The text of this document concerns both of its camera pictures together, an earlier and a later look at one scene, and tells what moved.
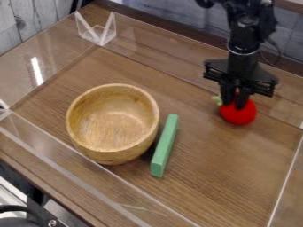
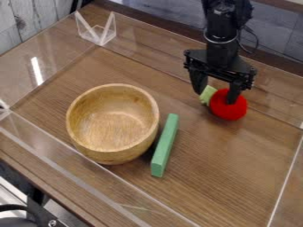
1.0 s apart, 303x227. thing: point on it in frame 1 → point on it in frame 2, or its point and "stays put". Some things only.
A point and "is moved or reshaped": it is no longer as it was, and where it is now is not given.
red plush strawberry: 237,116 is moved or reshaped
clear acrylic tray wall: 108,115 stays put
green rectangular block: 164,144 stays put
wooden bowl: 112,120 stays put
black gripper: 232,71 → 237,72
